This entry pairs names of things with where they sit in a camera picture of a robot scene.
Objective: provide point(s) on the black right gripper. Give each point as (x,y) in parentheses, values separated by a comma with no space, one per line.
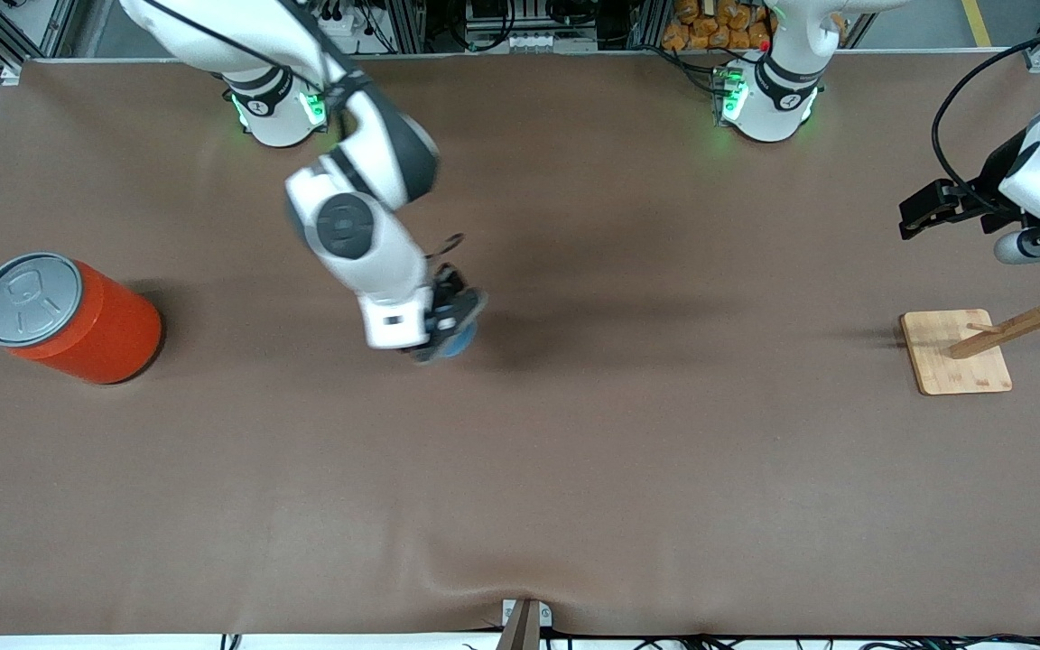
(446,298)

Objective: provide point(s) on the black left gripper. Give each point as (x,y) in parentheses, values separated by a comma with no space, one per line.
(995,176)

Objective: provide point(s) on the light blue plastic cup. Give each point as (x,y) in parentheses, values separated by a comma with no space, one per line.
(459,348)

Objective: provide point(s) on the wooden cup rack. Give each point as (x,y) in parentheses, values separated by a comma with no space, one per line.
(953,361)

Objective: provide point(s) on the white terminal strip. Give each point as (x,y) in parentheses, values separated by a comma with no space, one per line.
(552,41)

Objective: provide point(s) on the white power strip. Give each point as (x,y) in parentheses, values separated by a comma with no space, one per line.
(344,25)

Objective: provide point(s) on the bag of orange snacks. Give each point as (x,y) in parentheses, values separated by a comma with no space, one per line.
(710,32)

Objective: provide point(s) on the orange can grey lid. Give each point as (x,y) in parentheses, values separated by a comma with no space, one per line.
(105,334)

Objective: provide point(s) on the metal bracket with brown pole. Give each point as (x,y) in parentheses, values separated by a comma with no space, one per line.
(520,627)

